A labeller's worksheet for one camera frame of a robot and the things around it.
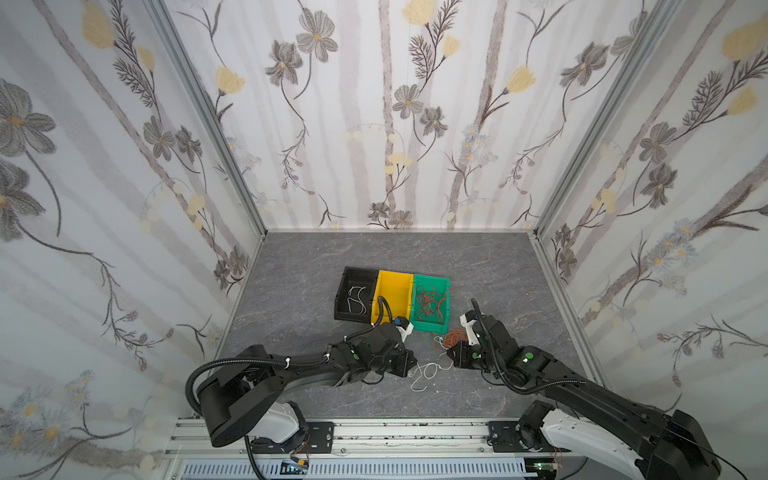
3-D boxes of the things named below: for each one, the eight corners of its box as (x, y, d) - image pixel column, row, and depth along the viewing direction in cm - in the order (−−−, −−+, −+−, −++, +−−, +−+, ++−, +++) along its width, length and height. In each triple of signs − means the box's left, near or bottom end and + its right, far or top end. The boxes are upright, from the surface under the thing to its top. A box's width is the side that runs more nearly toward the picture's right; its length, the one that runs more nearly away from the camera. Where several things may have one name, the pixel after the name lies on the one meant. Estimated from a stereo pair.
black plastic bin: (337, 324, 97) (334, 312, 91) (343, 276, 109) (340, 263, 103) (376, 324, 97) (375, 313, 91) (377, 276, 109) (377, 263, 103)
